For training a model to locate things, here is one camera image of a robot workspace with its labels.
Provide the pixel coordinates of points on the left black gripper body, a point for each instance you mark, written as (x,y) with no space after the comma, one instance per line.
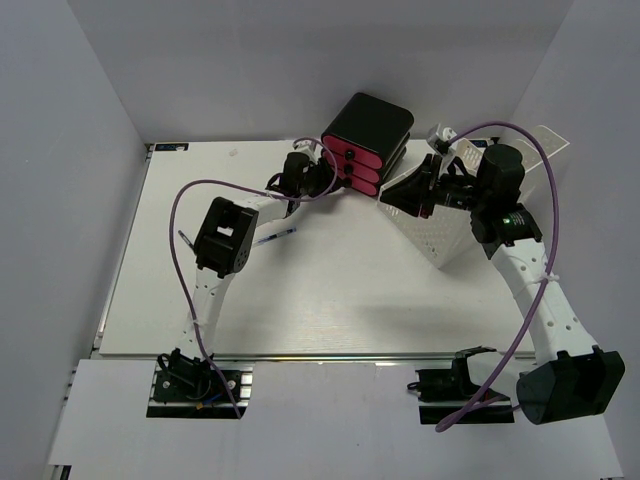
(316,184)

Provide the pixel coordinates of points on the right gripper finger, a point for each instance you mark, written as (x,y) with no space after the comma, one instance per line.
(412,183)
(406,199)

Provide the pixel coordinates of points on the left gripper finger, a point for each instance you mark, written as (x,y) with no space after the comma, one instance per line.
(331,162)
(340,182)

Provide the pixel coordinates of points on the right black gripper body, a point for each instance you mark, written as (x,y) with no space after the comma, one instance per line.
(458,191)

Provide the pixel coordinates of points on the black pink drawer organizer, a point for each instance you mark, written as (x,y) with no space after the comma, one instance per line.
(369,138)

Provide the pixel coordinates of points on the blue clear pen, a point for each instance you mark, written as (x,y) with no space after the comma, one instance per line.
(274,236)

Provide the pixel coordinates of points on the purple pen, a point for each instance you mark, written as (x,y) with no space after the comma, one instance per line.
(185,239)

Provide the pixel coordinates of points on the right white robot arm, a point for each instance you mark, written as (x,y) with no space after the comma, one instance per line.
(572,376)

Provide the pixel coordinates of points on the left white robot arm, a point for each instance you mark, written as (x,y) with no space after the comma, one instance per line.
(224,241)

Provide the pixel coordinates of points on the white plastic file rack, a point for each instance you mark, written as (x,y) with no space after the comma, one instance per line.
(440,225)

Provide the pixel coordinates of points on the blue sticker label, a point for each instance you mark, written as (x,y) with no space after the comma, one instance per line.
(171,147)

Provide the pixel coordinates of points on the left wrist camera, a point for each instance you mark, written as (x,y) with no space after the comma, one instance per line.
(305,146)

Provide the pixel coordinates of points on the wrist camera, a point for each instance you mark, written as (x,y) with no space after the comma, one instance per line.
(305,146)
(440,138)

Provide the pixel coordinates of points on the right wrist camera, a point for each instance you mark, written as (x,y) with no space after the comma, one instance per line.
(440,138)

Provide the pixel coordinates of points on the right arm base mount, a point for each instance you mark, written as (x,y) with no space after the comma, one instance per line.
(442,391)

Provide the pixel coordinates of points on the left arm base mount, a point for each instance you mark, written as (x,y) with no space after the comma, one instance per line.
(189,388)

